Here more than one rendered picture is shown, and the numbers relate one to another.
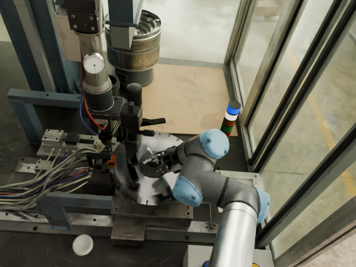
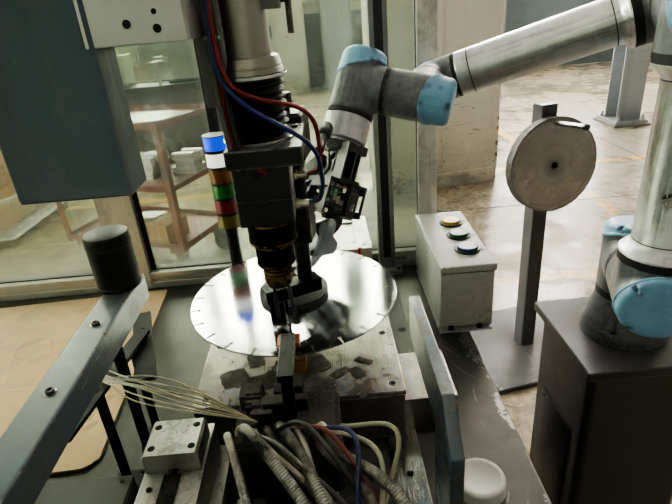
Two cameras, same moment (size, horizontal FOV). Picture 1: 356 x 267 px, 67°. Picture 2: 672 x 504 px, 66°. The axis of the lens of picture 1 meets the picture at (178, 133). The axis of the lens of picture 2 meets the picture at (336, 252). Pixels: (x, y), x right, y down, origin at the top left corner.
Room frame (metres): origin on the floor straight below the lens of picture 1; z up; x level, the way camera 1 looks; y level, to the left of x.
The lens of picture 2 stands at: (0.43, 0.80, 1.37)
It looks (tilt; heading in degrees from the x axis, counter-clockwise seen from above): 26 degrees down; 275
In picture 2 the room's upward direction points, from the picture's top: 5 degrees counter-clockwise
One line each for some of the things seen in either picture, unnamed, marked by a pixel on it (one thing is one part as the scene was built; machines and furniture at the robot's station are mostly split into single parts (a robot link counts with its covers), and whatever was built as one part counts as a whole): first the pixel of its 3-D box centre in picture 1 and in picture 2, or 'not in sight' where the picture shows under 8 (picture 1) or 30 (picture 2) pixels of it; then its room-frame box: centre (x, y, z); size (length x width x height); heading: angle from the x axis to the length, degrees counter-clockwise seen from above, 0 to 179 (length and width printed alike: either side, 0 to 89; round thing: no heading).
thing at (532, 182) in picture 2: not in sight; (533, 236); (-0.17, -1.05, 0.50); 0.50 x 0.50 x 1.00; 16
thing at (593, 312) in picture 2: not in sight; (625, 306); (-0.04, -0.08, 0.80); 0.15 x 0.15 x 0.10
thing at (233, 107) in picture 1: (233, 107); (214, 142); (0.73, -0.19, 1.14); 0.05 x 0.04 x 0.03; 5
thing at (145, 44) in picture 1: (133, 51); not in sight; (1.32, 0.32, 0.93); 0.31 x 0.31 x 0.36
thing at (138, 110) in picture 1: (132, 127); (292, 171); (0.53, 0.14, 1.17); 0.06 x 0.05 x 0.20; 86
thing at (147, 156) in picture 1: (153, 162); (293, 286); (0.57, 0.07, 0.96); 0.11 x 0.11 x 0.03
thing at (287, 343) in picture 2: (101, 160); (289, 371); (0.55, 0.27, 0.95); 0.10 x 0.03 x 0.07; 95
